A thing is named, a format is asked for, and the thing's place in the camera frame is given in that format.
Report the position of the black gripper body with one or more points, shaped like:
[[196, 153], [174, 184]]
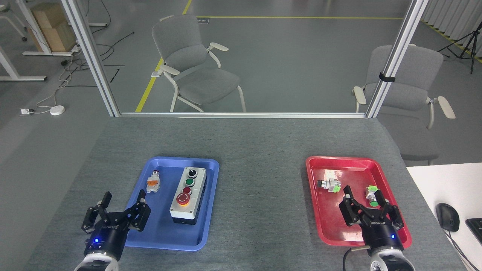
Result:
[[382, 235], [107, 237]]

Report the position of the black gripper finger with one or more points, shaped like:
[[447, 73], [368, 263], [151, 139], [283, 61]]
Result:
[[137, 216], [352, 210], [95, 215], [393, 216]]

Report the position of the grey control box with buttons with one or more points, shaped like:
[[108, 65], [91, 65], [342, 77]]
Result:
[[187, 197]]

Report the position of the black push button green block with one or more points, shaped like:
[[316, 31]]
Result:
[[330, 184]]

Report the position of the red push button orange block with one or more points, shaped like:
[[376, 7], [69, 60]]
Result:
[[153, 182]]

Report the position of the brown cardboard box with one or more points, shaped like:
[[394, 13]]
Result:
[[56, 35]]

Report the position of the red plastic tray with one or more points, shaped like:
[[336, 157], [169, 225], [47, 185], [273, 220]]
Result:
[[339, 222]]

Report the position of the blue plastic tray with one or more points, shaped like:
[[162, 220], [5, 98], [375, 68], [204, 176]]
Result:
[[165, 226]]

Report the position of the black computer mouse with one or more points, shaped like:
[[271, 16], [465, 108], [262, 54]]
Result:
[[448, 216]]

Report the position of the white side table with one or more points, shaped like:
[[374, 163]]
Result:
[[452, 180]]

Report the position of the black keyboard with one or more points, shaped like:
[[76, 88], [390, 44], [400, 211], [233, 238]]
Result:
[[476, 229]]

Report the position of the white round floor device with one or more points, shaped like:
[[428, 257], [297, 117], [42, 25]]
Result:
[[57, 110]]

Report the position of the grey chair with white armrests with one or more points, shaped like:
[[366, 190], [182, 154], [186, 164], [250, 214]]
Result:
[[414, 75], [196, 75]]

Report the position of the silver aluminium crossbar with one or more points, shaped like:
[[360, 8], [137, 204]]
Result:
[[241, 114]]

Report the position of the black tripod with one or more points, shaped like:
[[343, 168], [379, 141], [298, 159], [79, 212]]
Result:
[[470, 41]]

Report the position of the white pleated curtain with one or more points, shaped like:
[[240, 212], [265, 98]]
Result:
[[459, 19]]

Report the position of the green push button switch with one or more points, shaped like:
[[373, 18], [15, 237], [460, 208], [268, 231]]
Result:
[[372, 195]]

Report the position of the white wall plug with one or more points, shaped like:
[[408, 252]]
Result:
[[25, 111]]

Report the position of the silver aluminium post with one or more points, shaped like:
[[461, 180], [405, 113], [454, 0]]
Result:
[[92, 60], [395, 60]]

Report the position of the white desk leg frame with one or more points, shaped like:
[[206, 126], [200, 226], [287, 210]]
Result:
[[34, 30], [11, 71]]

